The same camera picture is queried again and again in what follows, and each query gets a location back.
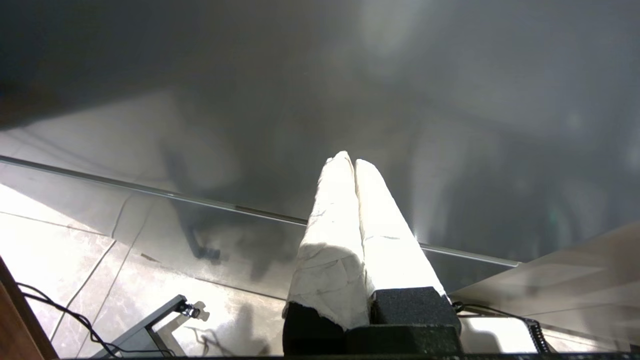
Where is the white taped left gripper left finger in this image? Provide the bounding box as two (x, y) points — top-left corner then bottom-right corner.
(281, 150), (372, 357)

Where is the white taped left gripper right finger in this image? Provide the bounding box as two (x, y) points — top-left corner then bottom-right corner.
(354, 158), (462, 331)

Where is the stainless steel refrigerator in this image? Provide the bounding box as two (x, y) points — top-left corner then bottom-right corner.
(0, 0), (640, 302)

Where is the grey metal stand leg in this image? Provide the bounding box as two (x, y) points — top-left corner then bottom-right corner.
(92, 295), (188, 359)

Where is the white cabinet side panel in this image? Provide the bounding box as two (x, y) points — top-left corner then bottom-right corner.
(449, 221), (640, 352)

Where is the brown wooden furniture panel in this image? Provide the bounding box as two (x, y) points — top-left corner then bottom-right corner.
(0, 255), (59, 360)

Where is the black coiled cable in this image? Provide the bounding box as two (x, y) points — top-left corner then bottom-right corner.
(452, 301), (552, 355)

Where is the thin black floor cable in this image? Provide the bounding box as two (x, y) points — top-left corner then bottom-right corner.
(16, 281), (176, 359)

